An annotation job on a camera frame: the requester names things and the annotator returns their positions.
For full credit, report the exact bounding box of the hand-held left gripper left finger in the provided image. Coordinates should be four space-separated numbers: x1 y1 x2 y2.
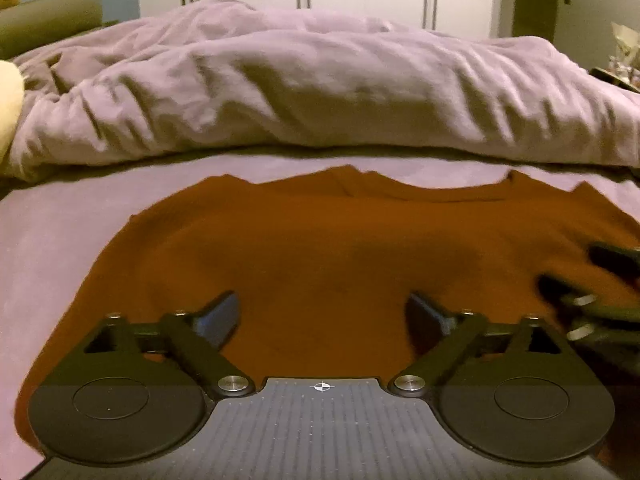
82 290 257 397

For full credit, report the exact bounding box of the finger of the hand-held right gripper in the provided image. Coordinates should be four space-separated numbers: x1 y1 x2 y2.
587 241 640 275
536 272 640 347

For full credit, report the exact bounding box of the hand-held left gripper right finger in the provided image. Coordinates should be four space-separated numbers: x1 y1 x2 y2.
389 291 568 397

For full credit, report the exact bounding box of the brown button-up cardigan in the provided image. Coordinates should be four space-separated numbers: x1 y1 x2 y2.
12 166 640 453

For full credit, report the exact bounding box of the wooden bedside shelf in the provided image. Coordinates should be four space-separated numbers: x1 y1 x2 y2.
590 66 640 93

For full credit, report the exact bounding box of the lilac duvet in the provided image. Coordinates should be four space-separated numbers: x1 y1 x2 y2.
7 0 640 181

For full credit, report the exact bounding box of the cream plush pillow with face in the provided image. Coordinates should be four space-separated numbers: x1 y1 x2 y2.
0 60 26 161

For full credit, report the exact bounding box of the olive green headboard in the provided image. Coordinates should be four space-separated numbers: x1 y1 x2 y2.
0 0 118 58

